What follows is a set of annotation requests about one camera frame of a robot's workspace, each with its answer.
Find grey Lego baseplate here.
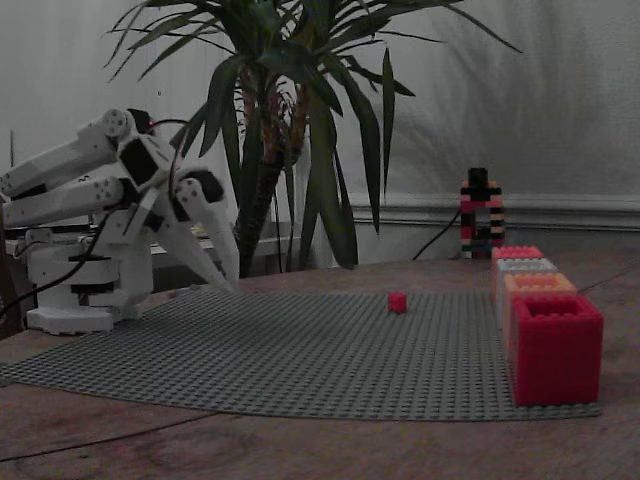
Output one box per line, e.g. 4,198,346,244
0,287,604,421

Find multicolour Lego tower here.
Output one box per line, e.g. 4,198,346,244
458,179,504,261

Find large pink lego block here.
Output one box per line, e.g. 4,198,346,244
491,245,545,261

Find grey lego block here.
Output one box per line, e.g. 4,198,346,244
491,257,559,321

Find orange lego block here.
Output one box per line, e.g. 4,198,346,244
502,272,579,366

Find red lego block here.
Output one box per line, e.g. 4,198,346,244
510,294,605,407

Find tall green yucca plant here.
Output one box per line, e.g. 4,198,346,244
102,0,524,279

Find black webcam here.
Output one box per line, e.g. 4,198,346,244
467,166,494,189

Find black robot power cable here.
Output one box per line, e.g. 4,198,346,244
0,233,109,321

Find thin black table cable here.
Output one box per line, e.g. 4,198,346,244
0,409,219,462
574,259,640,296

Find black webcam cable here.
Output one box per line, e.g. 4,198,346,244
411,206,469,262

